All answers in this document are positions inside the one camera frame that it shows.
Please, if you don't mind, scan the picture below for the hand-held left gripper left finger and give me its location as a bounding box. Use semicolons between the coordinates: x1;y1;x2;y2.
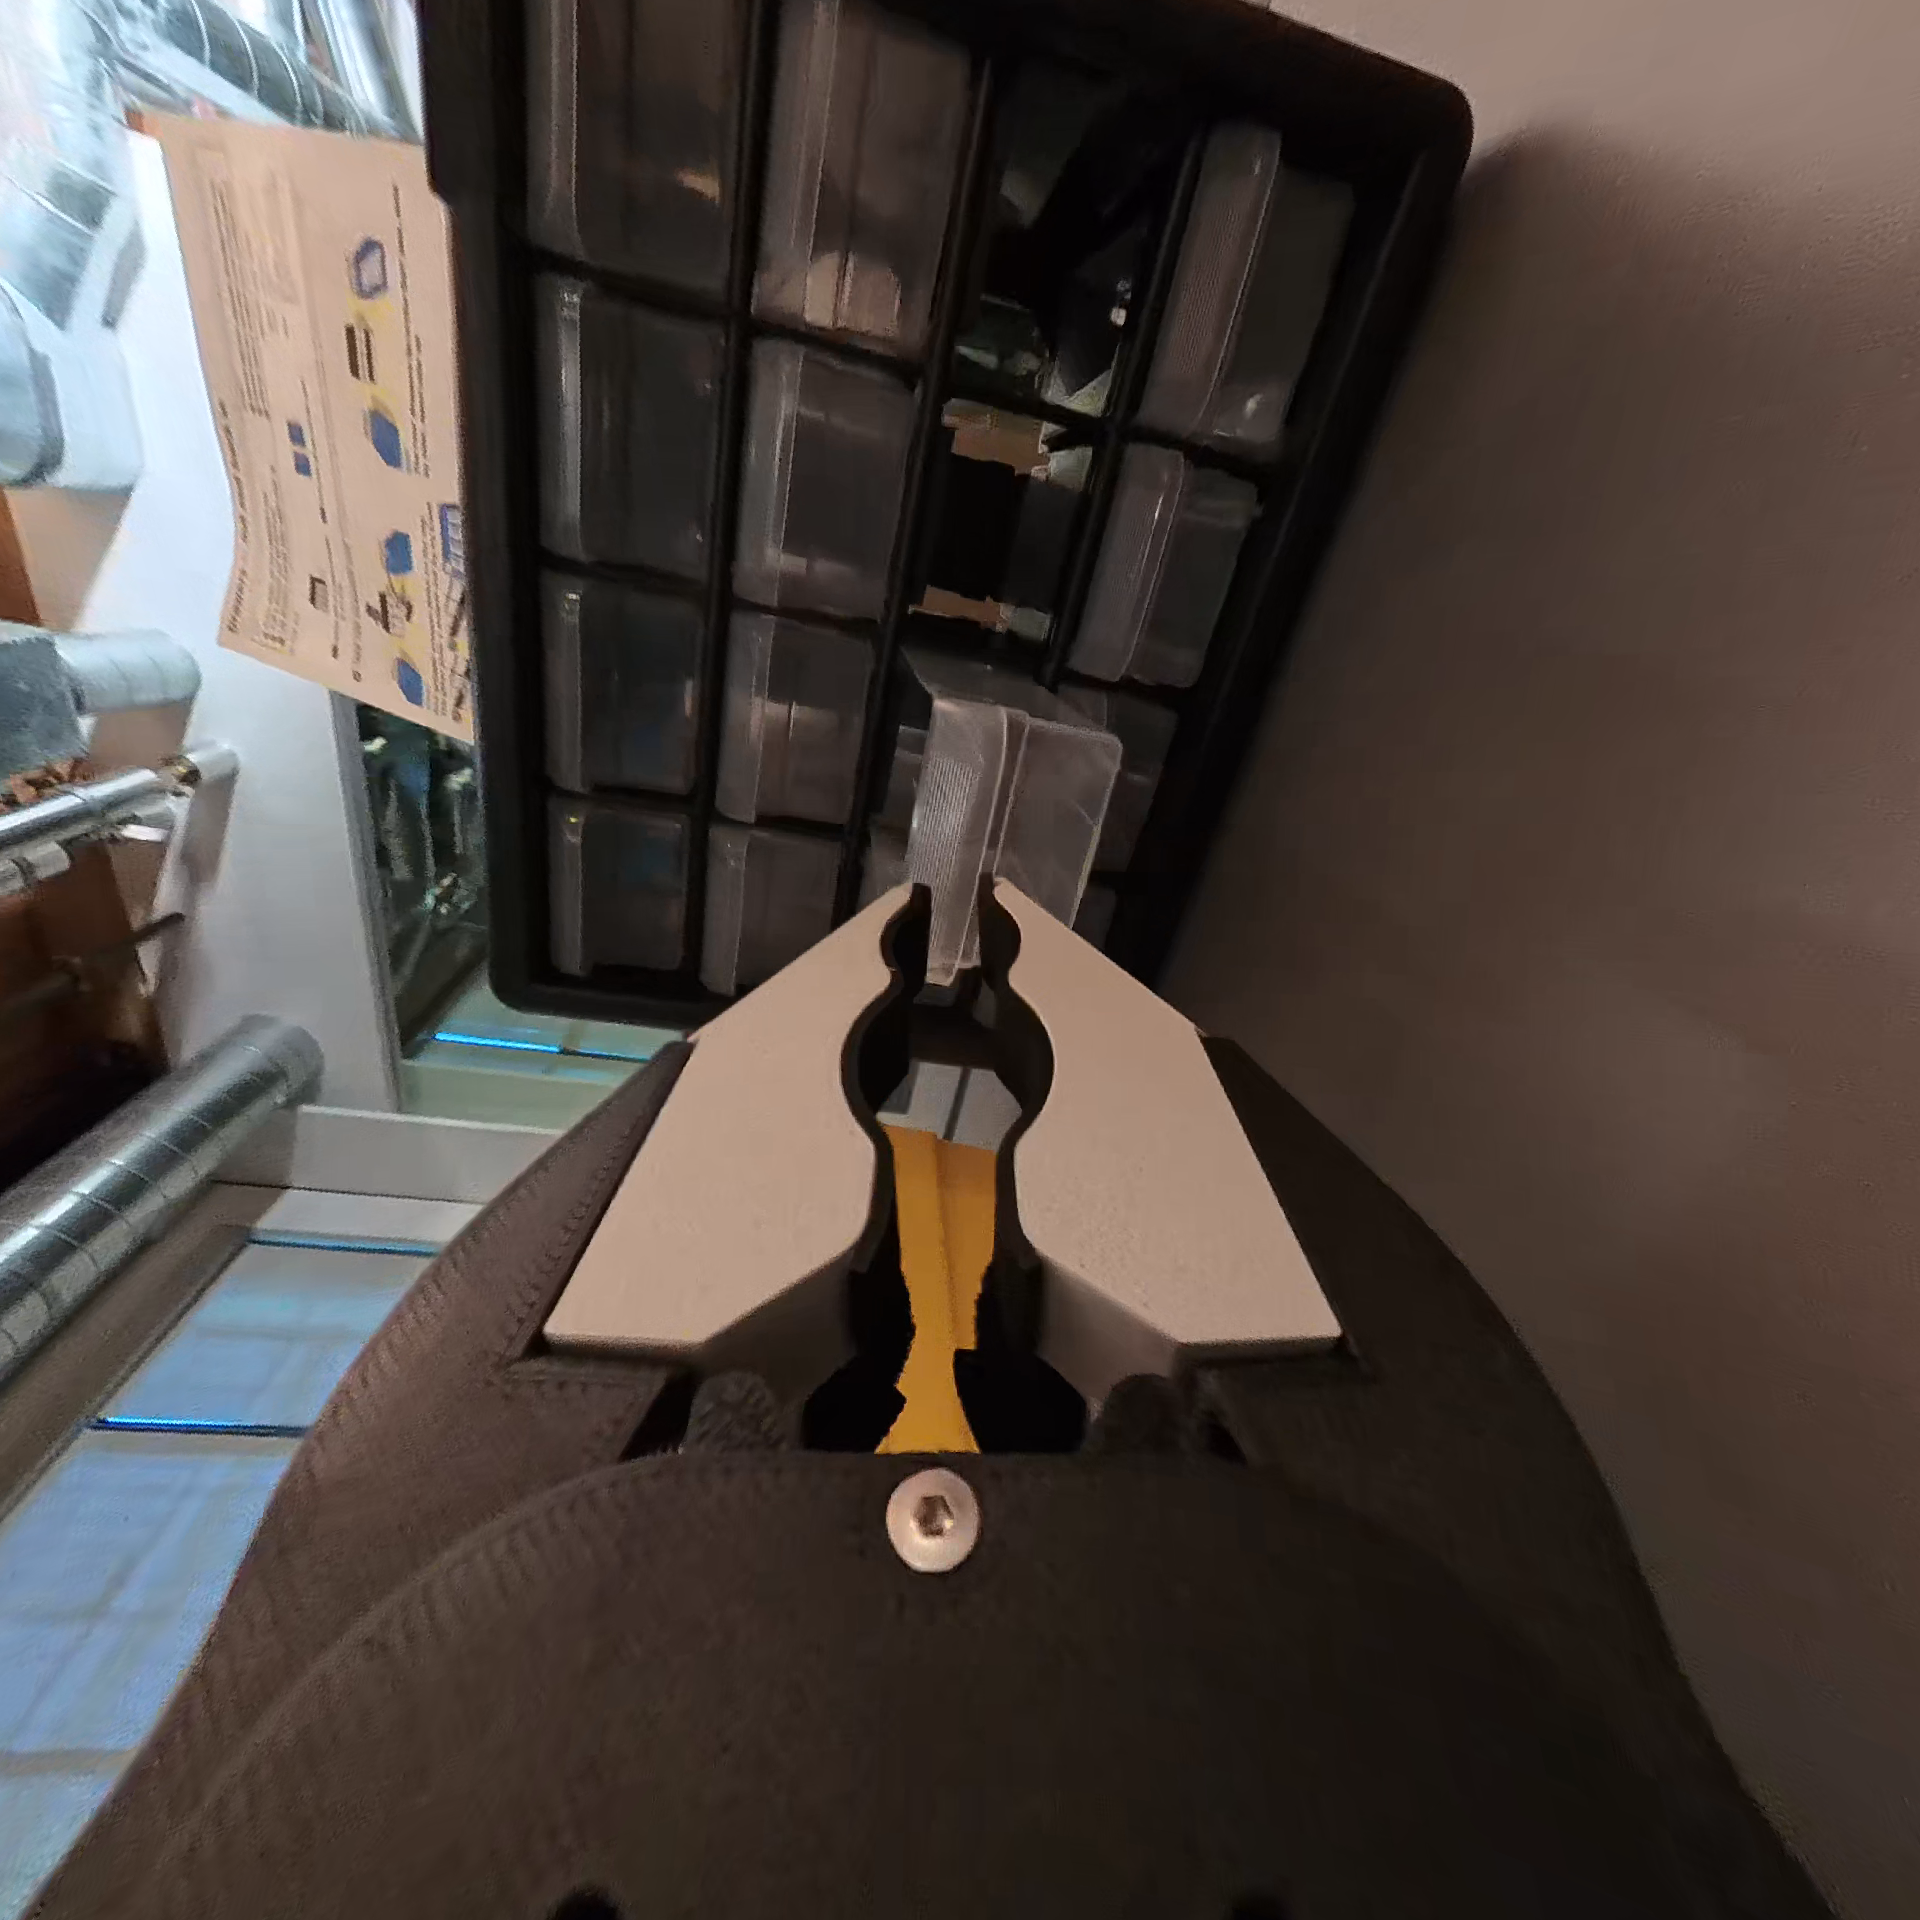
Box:
542;883;924;1375

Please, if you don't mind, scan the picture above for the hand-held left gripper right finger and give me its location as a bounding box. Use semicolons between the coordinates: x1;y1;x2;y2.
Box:
976;878;1344;1422

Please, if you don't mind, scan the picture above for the yellow storage bin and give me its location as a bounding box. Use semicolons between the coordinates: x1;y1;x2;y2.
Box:
875;1125;1003;1453

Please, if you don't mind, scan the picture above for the clear plastic drawer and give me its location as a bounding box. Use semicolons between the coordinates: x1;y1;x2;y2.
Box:
901;688;1126;987

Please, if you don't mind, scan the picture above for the black drawer cabinet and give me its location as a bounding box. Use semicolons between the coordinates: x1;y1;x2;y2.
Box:
419;0;1480;1033

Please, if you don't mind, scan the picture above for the thin metal pipe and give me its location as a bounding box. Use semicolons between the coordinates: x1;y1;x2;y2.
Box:
0;740;241;898

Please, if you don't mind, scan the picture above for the printed instruction poster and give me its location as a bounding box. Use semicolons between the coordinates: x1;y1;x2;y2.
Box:
150;112;480;746

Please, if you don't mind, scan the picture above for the silver ventilation duct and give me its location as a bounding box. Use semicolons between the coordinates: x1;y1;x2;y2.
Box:
0;1017;327;1392
0;626;203;752
92;0;426;148

